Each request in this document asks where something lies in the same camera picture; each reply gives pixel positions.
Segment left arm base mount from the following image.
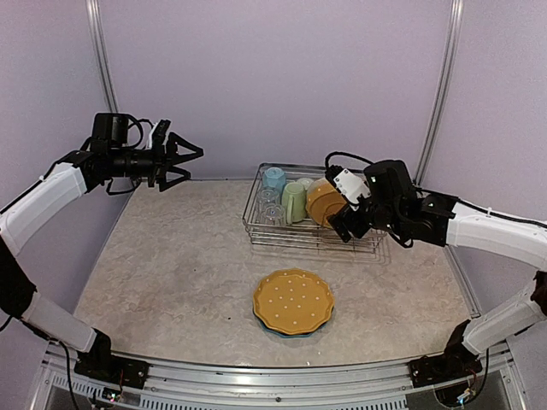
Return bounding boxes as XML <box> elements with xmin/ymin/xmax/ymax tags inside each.
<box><xmin>74</xmin><ymin>355</ymin><xmax>150</xmax><ymax>390</ymax></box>

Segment green mug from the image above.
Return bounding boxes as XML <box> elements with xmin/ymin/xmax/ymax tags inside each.
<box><xmin>281</xmin><ymin>182</ymin><xmax>307</xmax><ymax>226</ymax></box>

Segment yellow dotted plate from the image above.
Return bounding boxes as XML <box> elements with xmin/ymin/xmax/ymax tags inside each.
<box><xmin>252</xmin><ymin>268</ymin><xmax>335</xmax><ymax>337</ymax></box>
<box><xmin>306</xmin><ymin>179</ymin><xmax>346</xmax><ymax>229</ymax></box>

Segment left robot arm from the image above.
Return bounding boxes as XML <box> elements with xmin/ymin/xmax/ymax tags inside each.
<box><xmin>1</xmin><ymin>113</ymin><xmax>203</xmax><ymax>380</ymax></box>

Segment metal wire dish rack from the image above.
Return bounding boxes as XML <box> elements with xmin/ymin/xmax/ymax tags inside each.
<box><xmin>243</xmin><ymin>162</ymin><xmax>389</xmax><ymax>263</ymax></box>

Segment corner aluminium post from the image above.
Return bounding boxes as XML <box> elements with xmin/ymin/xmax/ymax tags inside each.
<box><xmin>414</xmin><ymin>0</ymin><xmax>464</xmax><ymax>185</ymax></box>
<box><xmin>85</xmin><ymin>0</ymin><xmax>120</xmax><ymax>113</ymax></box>

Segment light blue faceted cup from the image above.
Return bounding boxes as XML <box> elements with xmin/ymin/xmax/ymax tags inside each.
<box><xmin>262</xmin><ymin>167</ymin><xmax>286</xmax><ymax>193</ymax></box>

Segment aluminium front rail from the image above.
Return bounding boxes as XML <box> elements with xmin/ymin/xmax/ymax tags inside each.
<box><xmin>29</xmin><ymin>337</ymin><xmax>526</xmax><ymax>410</ymax></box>

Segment clear glass near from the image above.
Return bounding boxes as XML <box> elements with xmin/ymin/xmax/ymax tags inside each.
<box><xmin>260</xmin><ymin>203</ymin><xmax>286</xmax><ymax>227</ymax></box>

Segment blue dotted plate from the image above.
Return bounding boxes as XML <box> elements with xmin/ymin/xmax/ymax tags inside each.
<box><xmin>256</xmin><ymin>313</ymin><xmax>332</xmax><ymax>341</ymax></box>

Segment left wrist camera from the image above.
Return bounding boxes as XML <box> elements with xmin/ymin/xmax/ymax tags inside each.
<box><xmin>145</xmin><ymin>120</ymin><xmax>171</xmax><ymax>149</ymax></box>

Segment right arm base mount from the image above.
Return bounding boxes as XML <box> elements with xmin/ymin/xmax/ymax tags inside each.
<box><xmin>408</xmin><ymin>354</ymin><xmax>483</xmax><ymax>388</ymax></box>

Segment left corner aluminium post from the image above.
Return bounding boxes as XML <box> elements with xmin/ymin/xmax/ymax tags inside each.
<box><xmin>85</xmin><ymin>0</ymin><xmax>120</xmax><ymax>113</ymax></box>

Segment right corner aluminium post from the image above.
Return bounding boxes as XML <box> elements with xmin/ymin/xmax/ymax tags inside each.
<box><xmin>414</xmin><ymin>0</ymin><xmax>464</xmax><ymax>185</ymax></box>

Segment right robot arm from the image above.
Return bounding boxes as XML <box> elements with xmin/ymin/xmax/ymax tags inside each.
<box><xmin>325</xmin><ymin>160</ymin><xmax>546</xmax><ymax>379</ymax></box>

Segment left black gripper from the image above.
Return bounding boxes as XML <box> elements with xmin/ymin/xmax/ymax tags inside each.
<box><xmin>109</xmin><ymin>131</ymin><xmax>203</xmax><ymax>190</ymax></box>

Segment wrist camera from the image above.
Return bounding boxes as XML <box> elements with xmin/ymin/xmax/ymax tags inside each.
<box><xmin>145</xmin><ymin>120</ymin><xmax>171</xmax><ymax>149</ymax></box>
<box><xmin>325</xmin><ymin>166</ymin><xmax>370</xmax><ymax>210</ymax></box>

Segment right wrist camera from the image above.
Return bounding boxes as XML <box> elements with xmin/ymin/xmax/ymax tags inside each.
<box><xmin>325</xmin><ymin>166</ymin><xmax>370</xmax><ymax>210</ymax></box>

